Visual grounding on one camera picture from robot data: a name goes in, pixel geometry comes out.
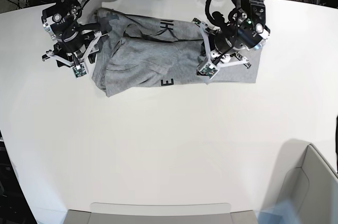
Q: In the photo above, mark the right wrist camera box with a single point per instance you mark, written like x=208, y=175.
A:
x=79, y=70

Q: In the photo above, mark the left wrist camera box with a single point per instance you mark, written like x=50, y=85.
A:
x=207, y=69

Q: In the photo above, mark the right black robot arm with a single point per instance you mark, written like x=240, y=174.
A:
x=60, y=20

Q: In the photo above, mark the grey bin at right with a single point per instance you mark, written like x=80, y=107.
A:
x=312, y=189

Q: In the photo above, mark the grey T-shirt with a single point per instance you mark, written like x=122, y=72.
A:
x=141, y=51

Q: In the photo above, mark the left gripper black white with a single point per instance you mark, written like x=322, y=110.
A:
x=219, y=50

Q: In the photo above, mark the blue cloth in bin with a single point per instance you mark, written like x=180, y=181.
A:
x=282, y=212

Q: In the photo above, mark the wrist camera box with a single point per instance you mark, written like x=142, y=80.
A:
x=207, y=69
x=79, y=70

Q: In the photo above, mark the grey bin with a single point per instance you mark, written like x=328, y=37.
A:
x=130, y=213
x=312, y=189

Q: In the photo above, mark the black object right edge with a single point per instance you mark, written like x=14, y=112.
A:
x=336, y=143

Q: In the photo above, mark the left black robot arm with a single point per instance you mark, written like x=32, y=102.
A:
x=243, y=29

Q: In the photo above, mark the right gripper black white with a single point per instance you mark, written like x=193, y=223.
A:
x=85, y=45

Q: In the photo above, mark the grey bin at bottom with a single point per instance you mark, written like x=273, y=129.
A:
x=130, y=213

